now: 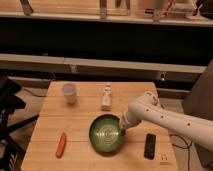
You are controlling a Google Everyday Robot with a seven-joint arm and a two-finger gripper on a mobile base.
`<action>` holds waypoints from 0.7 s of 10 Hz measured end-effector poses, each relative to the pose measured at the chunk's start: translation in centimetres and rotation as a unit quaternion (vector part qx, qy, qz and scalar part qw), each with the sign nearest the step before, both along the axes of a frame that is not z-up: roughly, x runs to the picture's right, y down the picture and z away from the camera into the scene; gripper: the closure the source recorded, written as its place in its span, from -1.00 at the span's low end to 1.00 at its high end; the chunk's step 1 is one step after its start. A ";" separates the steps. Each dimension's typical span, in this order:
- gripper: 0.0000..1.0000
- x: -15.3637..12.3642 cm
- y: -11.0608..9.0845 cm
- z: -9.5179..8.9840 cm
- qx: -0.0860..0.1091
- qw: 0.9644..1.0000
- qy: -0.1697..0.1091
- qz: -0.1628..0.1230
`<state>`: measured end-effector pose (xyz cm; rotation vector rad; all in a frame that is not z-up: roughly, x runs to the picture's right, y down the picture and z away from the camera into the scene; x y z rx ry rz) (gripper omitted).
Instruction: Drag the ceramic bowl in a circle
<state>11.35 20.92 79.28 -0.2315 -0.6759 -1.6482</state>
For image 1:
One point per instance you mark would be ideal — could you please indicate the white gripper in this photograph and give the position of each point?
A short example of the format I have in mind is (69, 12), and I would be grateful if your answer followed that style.
(128, 120)

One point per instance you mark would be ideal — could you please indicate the green ceramic bowl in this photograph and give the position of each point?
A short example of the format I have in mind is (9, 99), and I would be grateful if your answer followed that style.
(105, 134)

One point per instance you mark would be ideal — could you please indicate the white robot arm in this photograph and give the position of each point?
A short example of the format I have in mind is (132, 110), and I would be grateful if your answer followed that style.
(145, 108)

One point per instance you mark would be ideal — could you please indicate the black remote control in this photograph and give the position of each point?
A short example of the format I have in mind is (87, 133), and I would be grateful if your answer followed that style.
(149, 151)

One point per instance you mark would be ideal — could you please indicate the small white bottle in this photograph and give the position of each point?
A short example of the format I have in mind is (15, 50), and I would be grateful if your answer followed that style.
(106, 98)

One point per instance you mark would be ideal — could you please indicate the wooden shelf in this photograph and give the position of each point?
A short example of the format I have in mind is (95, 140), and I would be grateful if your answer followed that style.
(122, 69)

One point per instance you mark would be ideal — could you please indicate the translucent plastic cup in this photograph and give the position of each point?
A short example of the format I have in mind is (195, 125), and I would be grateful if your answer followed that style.
(69, 91)

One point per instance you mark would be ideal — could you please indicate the orange carrot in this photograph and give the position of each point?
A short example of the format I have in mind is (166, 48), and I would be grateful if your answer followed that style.
(61, 145)

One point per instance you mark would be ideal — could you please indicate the black chair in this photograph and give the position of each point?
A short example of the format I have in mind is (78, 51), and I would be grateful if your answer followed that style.
(9, 103)

